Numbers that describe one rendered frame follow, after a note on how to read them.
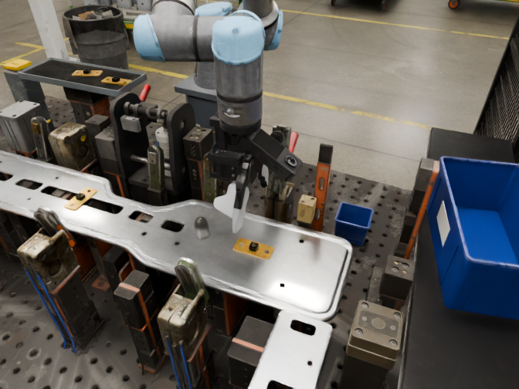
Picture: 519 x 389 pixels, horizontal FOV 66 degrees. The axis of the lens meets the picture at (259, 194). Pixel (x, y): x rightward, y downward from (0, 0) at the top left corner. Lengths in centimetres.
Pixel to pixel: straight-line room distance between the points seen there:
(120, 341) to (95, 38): 299
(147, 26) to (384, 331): 63
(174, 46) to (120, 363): 76
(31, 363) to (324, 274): 75
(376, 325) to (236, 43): 49
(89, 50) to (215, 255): 316
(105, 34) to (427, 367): 348
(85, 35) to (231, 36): 324
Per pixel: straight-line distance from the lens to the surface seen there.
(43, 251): 93
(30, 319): 128
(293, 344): 74
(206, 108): 133
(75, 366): 115
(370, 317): 72
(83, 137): 124
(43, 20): 487
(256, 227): 92
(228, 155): 70
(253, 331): 77
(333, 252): 88
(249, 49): 61
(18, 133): 133
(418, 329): 76
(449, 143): 128
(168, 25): 73
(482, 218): 102
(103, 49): 383
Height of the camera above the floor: 163
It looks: 39 degrees down
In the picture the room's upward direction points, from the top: straight up
